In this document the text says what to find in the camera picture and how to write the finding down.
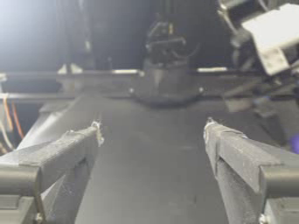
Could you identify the black metal frame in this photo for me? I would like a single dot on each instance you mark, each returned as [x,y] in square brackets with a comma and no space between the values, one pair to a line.
[78,76]

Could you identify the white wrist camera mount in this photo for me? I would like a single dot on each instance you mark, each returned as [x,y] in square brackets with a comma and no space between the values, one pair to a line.
[273,32]

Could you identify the purple toy eggplant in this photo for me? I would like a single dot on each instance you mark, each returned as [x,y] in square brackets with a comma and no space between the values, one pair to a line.
[295,143]

